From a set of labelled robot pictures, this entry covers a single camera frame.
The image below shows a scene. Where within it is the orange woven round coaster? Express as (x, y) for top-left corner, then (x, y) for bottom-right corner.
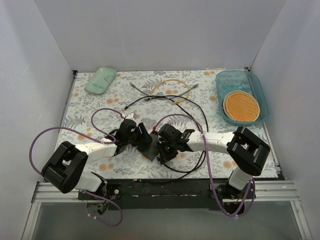
(222, 90), (260, 122)

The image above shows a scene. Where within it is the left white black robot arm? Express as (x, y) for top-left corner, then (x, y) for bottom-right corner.
(41, 119), (153, 200)

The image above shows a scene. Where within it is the floral patterned table mat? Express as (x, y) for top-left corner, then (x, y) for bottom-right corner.
(48, 69), (278, 180)

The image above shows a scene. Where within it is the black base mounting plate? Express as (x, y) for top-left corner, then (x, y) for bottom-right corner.
(77, 178), (257, 211)

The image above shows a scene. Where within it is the black ethernet cable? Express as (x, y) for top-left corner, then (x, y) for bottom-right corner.
(122, 94), (210, 181)

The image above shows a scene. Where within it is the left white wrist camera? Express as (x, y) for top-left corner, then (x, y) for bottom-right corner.
(121, 112), (137, 123)

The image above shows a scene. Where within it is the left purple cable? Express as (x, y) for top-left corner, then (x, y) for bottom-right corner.
(29, 107), (126, 227)

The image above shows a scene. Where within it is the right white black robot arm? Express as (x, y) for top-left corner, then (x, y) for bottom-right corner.
(157, 124), (271, 199)

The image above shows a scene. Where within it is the purple cable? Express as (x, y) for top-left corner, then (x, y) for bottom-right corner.
(152, 113), (257, 218)
(29, 107), (126, 227)

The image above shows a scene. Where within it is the yellow ethernet cable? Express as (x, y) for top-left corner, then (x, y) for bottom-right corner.
(151, 78), (190, 105)

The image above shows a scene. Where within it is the black network switch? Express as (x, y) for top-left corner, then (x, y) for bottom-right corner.
(136, 132), (160, 162)

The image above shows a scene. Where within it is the aluminium frame rail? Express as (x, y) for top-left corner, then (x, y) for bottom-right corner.
(22, 179), (312, 240)

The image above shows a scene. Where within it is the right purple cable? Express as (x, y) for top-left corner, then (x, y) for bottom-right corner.
(152, 113), (257, 218)

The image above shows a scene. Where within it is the teal plastic tray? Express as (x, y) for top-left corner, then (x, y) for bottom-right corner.
(215, 70), (270, 126)

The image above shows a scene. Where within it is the grey ethernet cable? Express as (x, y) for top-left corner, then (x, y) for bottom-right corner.
(130, 83), (199, 100)

